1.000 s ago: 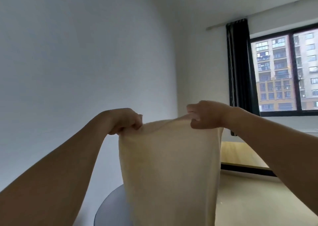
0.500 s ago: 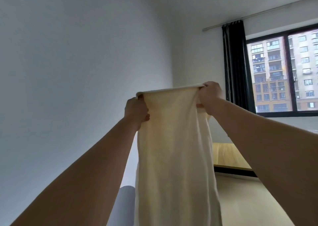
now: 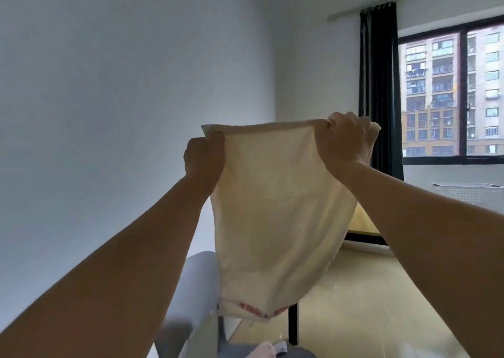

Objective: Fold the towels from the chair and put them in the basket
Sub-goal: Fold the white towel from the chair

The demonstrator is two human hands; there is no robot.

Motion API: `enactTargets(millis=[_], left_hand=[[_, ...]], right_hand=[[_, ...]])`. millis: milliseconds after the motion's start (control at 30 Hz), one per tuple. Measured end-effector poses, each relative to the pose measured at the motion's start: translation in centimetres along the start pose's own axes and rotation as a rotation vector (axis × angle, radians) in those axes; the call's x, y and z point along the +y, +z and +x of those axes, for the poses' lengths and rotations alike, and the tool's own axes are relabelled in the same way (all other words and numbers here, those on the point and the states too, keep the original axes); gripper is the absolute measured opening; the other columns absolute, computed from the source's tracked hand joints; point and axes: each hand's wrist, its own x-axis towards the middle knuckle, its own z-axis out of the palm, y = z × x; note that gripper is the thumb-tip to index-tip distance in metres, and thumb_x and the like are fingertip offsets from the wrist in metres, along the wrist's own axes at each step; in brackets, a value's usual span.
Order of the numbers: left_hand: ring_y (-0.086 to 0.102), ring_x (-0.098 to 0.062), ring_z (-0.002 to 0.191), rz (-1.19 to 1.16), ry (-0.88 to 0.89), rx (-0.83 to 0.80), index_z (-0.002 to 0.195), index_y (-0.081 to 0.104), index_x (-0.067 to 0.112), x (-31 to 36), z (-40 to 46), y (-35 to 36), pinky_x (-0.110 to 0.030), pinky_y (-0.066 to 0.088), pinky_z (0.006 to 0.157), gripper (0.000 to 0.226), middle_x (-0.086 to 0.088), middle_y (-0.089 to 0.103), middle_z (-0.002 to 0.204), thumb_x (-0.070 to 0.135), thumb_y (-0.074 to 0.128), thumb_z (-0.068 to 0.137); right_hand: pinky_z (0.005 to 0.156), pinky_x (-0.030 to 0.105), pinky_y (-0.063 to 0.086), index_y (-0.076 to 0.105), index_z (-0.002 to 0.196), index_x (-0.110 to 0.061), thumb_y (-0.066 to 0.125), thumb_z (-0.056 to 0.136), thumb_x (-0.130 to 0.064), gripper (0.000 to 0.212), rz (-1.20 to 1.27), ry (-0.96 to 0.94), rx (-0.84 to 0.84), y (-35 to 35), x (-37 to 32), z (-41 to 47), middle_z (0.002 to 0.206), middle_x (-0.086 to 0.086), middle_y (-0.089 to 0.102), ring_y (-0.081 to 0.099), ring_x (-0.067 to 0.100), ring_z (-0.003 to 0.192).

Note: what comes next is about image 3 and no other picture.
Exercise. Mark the person's left hand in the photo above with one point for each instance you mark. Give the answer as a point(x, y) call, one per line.
point(202, 161)

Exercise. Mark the person's right hand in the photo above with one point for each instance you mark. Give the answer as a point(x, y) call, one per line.
point(346, 141)

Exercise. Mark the cream white garment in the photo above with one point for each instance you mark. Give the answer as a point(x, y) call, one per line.
point(275, 212)

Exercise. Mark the white plastic basket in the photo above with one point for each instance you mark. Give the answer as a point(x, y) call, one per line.
point(472, 196)

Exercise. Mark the pink towel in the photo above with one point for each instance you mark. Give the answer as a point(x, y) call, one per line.
point(264, 350)

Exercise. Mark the person's left forearm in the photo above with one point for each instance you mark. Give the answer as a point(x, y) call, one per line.
point(110, 283)

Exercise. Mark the person's right forearm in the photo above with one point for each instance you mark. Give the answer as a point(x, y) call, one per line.
point(445, 243)

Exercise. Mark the wide dark curtain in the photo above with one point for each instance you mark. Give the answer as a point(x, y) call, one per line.
point(380, 86)

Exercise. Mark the wooden table with black legs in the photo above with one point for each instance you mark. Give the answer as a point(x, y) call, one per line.
point(364, 222)

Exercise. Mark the black framed window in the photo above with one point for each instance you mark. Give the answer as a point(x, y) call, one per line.
point(460, 94)

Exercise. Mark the grey plastic chair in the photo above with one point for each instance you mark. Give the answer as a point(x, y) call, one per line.
point(193, 291)

